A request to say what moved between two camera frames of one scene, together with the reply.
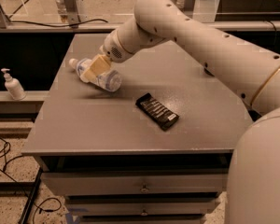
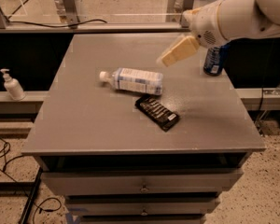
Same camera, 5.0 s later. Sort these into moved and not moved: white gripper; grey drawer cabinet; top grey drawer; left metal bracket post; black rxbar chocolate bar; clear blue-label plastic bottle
Moved: clear blue-label plastic bottle; white gripper
Not moved: left metal bracket post; grey drawer cabinet; black rxbar chocolate bar; top grey drawer
